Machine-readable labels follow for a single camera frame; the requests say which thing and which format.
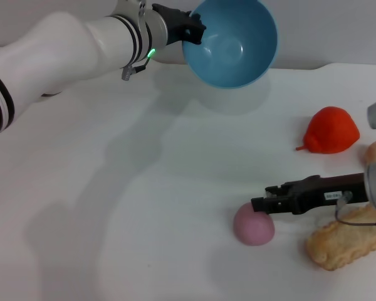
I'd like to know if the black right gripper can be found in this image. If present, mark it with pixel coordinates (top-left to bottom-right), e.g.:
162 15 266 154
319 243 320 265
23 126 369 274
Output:
251 172 370 216

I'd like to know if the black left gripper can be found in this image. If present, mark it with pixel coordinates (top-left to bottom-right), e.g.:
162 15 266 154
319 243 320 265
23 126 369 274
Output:
152 3 207 46

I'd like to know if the pink toy peach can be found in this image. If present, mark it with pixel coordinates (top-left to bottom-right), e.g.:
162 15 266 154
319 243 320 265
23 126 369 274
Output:
232 202 276 246

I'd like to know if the blue bowl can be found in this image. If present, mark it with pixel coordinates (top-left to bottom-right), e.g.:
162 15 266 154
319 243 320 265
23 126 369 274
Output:
181 0 279 90

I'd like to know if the toasted bread slice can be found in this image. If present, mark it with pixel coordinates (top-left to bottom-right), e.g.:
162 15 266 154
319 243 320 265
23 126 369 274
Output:
306 205 376 272

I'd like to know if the red pepper toy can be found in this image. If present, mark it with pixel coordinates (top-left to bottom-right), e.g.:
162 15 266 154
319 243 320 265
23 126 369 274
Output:
295 106 361 155

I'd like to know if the left arm cable with connector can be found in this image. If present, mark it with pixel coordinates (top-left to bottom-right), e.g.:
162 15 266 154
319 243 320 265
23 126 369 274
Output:
121 57 152 82

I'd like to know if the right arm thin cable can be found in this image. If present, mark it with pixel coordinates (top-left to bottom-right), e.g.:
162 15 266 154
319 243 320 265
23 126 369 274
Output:
334 190 376 228

